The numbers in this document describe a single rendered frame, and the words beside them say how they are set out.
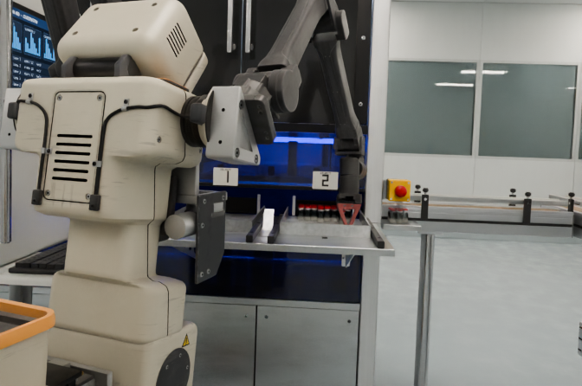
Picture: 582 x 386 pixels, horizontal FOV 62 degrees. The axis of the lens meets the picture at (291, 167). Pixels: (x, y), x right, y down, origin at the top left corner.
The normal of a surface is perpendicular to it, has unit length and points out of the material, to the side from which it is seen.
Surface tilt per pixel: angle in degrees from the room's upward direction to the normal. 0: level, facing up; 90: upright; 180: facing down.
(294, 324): 90
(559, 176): 90
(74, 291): 82
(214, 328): 90
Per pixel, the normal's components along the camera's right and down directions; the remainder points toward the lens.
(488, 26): -0.06, 0.05
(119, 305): -0.34, -0.11
